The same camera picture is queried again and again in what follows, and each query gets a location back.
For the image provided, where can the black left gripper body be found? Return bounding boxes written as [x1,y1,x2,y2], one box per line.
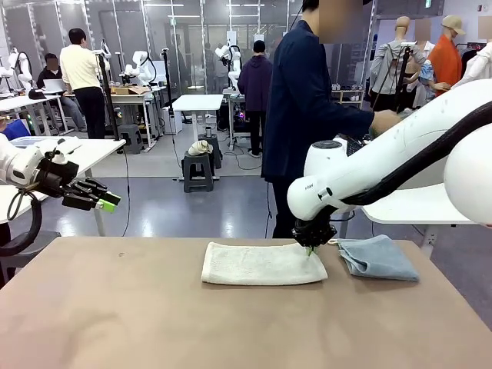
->
[36,157,80,198]

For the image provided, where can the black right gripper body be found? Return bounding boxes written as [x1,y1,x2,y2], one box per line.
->
[291,214,338,248]

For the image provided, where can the white towel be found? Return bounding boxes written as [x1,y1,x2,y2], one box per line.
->
[201,241,329,287]

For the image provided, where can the blue-grey towel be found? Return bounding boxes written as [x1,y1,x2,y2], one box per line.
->
[336,234,421,282]

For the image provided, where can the person's right forearm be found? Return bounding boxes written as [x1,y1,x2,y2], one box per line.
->
[326,103,376,136]

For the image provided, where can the person's right hand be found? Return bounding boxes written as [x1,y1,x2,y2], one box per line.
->
[371,111,401,136]

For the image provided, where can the clear storage box blue lid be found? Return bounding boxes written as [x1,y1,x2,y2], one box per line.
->
[9,136,74,148]

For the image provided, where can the blue fabric object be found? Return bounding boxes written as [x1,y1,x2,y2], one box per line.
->
[0,118,31,141]

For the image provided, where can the grey plastic stool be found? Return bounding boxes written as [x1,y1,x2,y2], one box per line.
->
[182,150,215,193]
[198,132,223,170]
[118,123,144,155]

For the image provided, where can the white office desk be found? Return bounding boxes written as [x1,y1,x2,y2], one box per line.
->
[100,91,159,149]
[0,94,65,135]

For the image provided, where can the black round stool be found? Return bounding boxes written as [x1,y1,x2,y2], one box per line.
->
[0,230,62,289]

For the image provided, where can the silver laptop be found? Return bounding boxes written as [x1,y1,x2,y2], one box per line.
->
[42,78,70,95]

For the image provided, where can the seated person in black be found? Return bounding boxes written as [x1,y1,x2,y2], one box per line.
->
[36,53,88,133]

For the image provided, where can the beige cloth bundle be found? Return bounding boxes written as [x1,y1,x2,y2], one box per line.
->
[187,140,214,157]

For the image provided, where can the open cardboard box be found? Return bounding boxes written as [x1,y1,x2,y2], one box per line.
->
[110,86,149,96]

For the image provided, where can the person in cream sweater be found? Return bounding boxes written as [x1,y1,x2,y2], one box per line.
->
[59,28,107,140]

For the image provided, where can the person in navy jacket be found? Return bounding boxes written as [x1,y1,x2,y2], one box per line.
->
[261,0,401,239]

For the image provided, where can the white standing desk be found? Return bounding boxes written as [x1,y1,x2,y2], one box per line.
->
[171,94,224,181]

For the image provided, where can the wooden shoe shelf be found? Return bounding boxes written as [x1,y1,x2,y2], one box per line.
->
[332,88,365,105]

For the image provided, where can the person in purple hoodie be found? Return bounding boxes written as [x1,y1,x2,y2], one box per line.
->
[237,40,273,158]

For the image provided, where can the mannequin in grey shirt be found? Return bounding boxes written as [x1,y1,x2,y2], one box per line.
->
[371,15,424,112]

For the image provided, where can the figure in blue floral dress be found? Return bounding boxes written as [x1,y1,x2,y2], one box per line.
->
[413,18,443,105]

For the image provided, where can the mannequin in orange jacket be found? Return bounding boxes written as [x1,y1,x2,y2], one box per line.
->
[426,15,464,97]

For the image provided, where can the mannequin white top orange trousers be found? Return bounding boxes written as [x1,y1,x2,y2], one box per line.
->
[460,42,492,88]

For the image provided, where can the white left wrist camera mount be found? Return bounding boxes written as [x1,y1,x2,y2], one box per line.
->
[38,137,84,165]

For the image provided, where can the black left arm hose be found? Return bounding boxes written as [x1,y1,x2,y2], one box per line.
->
[0,194,43,258]

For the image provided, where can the black arm hose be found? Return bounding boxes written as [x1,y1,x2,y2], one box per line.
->
[341,101,492,207]
[0,194,43,258]

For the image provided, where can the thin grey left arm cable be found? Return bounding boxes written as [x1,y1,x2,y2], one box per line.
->
[6,183,39,222]

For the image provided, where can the black camera tripod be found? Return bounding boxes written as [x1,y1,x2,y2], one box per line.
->
[98,38,121,141]
[368,41,418,112]
[161,48,175,111]

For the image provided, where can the black right arm hose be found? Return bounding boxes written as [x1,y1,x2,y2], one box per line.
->
[341,101,492,207]

